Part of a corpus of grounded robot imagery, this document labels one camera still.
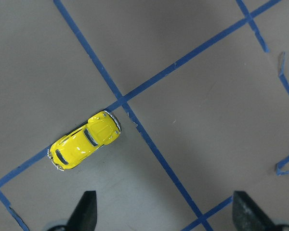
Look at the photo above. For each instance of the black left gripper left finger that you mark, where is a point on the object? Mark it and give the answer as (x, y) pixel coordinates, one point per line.
(84, 216)

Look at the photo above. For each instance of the yellow toy beetle car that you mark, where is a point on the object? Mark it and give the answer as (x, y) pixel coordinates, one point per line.
(70, 150)

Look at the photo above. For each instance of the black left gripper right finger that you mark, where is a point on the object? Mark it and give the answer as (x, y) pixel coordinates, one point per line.
(247, 215)

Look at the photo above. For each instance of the brown paper table cover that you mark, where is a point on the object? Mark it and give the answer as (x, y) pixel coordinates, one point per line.
(202, 110)

